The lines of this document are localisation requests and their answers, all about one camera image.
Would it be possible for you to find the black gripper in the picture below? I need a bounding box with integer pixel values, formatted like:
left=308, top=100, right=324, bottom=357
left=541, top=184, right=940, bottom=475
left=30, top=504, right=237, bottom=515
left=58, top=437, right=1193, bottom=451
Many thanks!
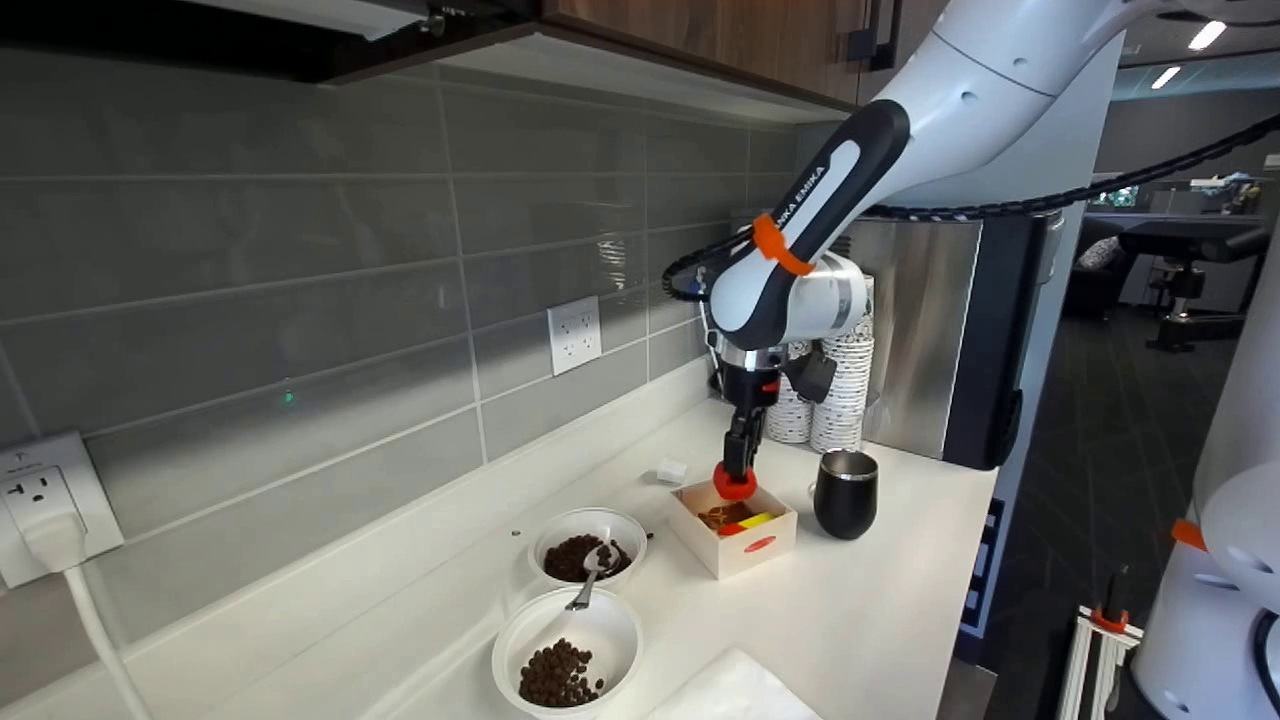
left=719, top=361, right=779, bottom=469

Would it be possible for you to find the red round object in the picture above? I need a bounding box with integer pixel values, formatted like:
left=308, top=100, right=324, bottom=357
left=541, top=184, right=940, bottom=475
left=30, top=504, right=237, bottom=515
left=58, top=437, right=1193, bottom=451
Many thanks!
left=711, top=464, right=755, bottom=500

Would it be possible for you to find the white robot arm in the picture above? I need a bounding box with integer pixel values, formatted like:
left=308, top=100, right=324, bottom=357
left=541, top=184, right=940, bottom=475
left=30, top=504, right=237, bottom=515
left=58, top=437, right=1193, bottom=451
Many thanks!
left=665, top=0, right=1280, bottom=482

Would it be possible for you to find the small wooden box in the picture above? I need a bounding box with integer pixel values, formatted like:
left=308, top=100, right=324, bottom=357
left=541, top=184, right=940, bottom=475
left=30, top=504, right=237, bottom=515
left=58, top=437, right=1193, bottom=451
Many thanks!
left=667, top=482, right=796, bottom=578

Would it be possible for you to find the black metal tumbler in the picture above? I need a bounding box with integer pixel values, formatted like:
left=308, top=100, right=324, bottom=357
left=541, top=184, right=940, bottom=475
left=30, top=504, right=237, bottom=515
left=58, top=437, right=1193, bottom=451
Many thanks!
left=811, top=451, right=880, bottom=541

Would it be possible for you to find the metal spoon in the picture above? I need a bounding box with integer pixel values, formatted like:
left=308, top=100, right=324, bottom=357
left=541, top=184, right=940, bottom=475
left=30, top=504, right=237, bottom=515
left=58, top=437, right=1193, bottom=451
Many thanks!
left=563, top=541, right=614, bottom=612

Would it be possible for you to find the white bowl with spoon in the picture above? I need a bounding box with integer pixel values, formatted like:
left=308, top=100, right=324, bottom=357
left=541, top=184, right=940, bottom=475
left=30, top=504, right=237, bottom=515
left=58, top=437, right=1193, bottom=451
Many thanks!
left=527, top=508, right=650, bottom=583

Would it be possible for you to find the white folded cloth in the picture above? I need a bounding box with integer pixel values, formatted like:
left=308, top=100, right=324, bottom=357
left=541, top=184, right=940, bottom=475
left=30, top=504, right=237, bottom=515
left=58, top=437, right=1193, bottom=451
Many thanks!
left=645, top=646, right=822, bottom=720

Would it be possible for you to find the white bowl of beans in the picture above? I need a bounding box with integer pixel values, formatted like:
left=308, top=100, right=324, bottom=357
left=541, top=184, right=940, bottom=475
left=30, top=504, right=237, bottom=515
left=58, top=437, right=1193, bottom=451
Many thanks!
left=492, top=587, right=645, bottom=720

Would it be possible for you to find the white outlet with plug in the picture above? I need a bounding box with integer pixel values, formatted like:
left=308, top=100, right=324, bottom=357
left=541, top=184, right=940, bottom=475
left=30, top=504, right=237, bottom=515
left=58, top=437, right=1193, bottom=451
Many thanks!
left=0, top=431, right=124, bottom=587

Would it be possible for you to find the white wall outlet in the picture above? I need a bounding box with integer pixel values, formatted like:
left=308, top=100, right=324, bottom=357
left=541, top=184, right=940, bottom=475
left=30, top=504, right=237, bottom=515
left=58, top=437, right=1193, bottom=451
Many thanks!
left=550, top=296, right=603, bottom=371

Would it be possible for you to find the white plug and cable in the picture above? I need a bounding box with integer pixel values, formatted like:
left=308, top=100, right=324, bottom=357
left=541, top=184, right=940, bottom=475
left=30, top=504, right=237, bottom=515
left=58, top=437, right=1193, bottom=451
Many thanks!
left=15, top=504, right=153, bottom=720

